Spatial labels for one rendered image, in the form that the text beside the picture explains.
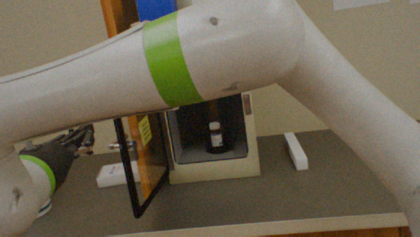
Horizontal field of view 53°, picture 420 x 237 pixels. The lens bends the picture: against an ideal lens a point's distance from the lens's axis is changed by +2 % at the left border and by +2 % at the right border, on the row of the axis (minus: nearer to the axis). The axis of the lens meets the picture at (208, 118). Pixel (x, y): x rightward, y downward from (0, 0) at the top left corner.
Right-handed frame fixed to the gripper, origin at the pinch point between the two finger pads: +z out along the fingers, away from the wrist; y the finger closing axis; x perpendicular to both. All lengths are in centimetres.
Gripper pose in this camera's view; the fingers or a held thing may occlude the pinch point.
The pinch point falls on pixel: (85, 131)
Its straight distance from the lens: 100.8
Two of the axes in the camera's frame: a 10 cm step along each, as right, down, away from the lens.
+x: 1.5, 9.5, 2.7
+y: -9.9, 1.2, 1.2
